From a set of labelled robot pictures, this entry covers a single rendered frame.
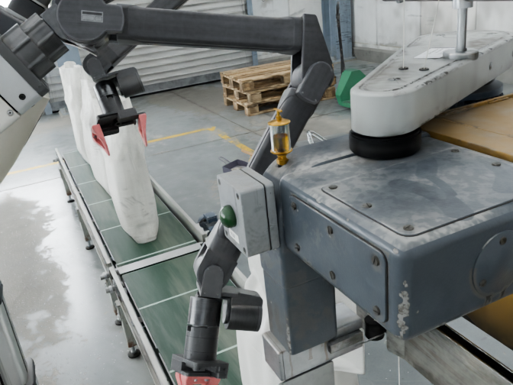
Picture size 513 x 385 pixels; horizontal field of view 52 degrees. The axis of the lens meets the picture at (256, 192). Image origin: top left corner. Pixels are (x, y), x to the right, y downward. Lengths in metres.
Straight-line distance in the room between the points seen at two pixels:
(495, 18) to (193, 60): 4.30
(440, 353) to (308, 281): 0.19
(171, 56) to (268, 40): 7.50
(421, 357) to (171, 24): 0.63
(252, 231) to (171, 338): 1.38
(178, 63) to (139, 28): 7.57
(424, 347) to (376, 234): 0.31
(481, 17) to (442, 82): 6.69
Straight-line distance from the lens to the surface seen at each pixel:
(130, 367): 2.54
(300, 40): 0.92
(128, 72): 1.46
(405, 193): 0.56
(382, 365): 2.37
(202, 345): 0.93
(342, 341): 0.82
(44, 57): 0.90
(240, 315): 0.94
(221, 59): 8.69
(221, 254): 0.90
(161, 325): 2.07
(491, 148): 0.70
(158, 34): 0.90
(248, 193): 0.62
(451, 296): 0.53
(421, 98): 0.68
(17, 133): 1.07
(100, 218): 3.09
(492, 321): 0.87
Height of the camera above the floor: 1.56
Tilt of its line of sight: 23 degrees down
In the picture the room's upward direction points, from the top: 6 degrees counter-clockwise
